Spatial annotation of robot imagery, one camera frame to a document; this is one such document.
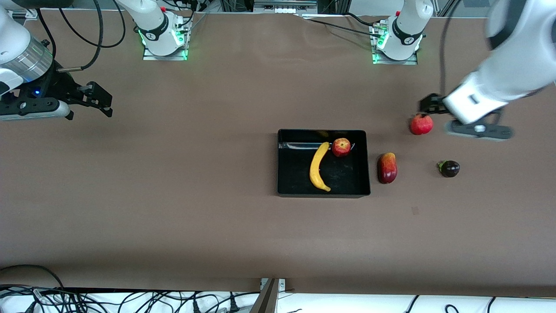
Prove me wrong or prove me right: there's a round red pomegranate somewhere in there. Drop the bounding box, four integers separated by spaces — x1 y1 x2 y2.
410 113 434 136

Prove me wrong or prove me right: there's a small red yellow apple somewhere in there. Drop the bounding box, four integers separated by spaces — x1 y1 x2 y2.
332 138 352 157

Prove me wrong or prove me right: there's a black rectangular tray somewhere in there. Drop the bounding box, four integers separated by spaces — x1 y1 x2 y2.
277 129 371 198

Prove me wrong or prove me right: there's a yellow banana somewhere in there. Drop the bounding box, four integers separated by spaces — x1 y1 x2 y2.
309 142 332 192

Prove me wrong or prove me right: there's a metal base plate left arm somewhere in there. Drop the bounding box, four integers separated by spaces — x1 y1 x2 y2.
372 24 419 65

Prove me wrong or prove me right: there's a metal base plate right arm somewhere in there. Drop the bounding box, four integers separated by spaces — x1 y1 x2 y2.
142 24 189 61

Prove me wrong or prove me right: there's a dark purple mangosteen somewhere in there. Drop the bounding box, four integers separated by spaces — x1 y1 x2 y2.
437 160 460 178

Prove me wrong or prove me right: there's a red mango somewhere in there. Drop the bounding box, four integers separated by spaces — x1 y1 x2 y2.
377 152 398 184

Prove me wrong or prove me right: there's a white power strip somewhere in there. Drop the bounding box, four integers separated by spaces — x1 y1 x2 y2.
254 0 318 13

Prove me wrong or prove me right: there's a dark metal pole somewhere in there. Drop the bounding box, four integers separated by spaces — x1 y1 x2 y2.
248 278 280 313

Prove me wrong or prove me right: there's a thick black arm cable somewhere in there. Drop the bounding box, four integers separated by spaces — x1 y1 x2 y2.
37 8 58 62

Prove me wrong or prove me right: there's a black looping arm cable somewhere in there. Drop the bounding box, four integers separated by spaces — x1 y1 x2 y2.
58 0 127 49

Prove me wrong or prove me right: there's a black cable on table edge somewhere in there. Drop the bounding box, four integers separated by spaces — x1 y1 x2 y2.
309 12 384 38

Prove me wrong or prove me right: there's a black arched cable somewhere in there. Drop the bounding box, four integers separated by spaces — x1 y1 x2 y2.
0 264 66 290

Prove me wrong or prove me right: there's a tangle of black cables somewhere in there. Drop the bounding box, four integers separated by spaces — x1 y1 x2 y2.
0 285 245 313

